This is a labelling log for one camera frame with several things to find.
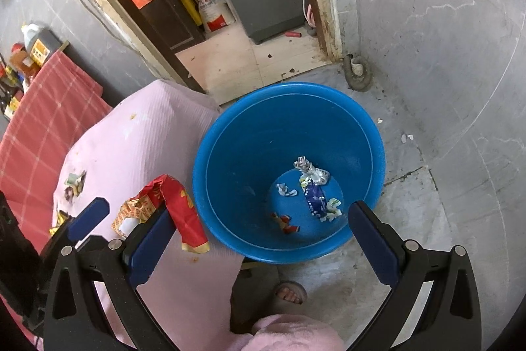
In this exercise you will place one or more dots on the red checkered cloth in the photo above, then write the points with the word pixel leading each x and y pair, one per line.
pixel 45 120

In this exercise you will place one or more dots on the foot in sandal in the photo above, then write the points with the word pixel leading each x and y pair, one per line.
pixel 287 284

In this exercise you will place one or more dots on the red white sack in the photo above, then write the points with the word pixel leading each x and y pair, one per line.
pixel 211 9

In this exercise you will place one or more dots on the blue plastic bucket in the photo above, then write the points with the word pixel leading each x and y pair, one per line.
pixel 246 170

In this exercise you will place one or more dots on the blue foil wrapper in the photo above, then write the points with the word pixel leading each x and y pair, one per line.
pixel 314 201

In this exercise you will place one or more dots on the yellow red small box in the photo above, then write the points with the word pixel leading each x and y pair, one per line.
pixel 59 222

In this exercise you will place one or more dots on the grey drain pipe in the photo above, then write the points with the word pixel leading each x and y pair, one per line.
pixel 357 81

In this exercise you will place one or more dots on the pink plastic item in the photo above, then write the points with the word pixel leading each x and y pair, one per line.
pixel 311 14

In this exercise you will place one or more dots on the orange sauce bottle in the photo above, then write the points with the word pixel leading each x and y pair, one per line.
pixel 22 61

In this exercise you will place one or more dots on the white paper scrap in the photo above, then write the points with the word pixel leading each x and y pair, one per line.
pixel 407 137

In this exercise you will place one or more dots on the person's pink clothing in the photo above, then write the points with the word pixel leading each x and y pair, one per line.
pixel 296 334

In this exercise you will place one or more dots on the small white wrapper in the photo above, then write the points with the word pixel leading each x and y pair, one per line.
pixel 286 190

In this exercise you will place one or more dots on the yellow red printed paper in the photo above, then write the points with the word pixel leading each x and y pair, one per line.
pixel 131 211

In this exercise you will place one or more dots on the silver wrapper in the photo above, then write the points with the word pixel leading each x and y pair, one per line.
pixel 316 174

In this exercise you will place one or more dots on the person's foot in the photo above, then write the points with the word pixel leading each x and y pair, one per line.
pixel 289 295

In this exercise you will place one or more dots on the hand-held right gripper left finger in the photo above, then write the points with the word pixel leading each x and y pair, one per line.
pixel 150 248

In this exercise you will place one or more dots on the dark brown door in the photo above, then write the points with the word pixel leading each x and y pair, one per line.
pixel 172 18

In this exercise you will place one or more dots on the pink floral blanket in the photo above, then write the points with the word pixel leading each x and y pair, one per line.
pixel 123 137

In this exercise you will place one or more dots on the wooden door frame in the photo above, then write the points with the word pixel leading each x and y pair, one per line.
pixel 324 5

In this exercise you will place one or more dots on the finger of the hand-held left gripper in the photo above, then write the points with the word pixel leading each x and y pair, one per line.
pixel 88 217

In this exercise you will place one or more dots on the red gold foil wrapper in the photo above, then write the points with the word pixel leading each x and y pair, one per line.
pixel 187 219

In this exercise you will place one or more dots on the white green wrapper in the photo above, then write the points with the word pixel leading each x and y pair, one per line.
pixel 333 209

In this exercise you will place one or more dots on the small red tube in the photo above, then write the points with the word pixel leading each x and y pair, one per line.
pixel 293 34

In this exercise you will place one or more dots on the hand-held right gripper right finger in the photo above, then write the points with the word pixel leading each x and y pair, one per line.
pixel 372 244

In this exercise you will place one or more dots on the large cooking oil jug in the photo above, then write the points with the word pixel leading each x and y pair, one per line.
pixel 41 46

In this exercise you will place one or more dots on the small red wrapper scrap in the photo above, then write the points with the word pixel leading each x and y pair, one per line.
pixel 289 228

